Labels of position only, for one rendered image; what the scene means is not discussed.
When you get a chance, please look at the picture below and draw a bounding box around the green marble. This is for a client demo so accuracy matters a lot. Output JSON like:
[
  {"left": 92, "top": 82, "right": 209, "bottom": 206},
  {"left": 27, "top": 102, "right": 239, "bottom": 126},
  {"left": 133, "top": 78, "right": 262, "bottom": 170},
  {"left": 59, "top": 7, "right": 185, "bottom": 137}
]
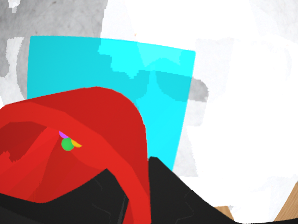
[{"left": 61, "top": 137, "right": 74, "bottom": 151}]

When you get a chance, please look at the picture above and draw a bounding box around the tan wooden flat bar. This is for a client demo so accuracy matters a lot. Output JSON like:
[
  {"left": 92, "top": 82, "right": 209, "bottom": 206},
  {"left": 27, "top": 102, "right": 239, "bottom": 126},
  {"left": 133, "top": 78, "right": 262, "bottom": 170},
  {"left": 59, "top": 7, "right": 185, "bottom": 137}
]
[{"left": 214, "top": 205, "right": 234, "bottom": 221}]

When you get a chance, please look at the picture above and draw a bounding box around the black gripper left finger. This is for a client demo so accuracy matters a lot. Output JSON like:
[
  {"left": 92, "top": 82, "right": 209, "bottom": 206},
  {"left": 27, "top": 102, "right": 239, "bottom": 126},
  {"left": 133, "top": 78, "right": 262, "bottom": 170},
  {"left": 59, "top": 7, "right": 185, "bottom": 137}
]
[{"left": 0, "top": 168, "right": 129, "bottom": 224}]

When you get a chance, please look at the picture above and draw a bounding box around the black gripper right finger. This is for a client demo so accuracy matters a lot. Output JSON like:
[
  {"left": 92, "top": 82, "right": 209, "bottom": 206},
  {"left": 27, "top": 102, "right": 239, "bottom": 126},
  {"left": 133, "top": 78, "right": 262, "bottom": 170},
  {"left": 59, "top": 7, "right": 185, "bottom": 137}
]
[{"left": 149, "top": 156, "right": 241, "bottom": 224}]

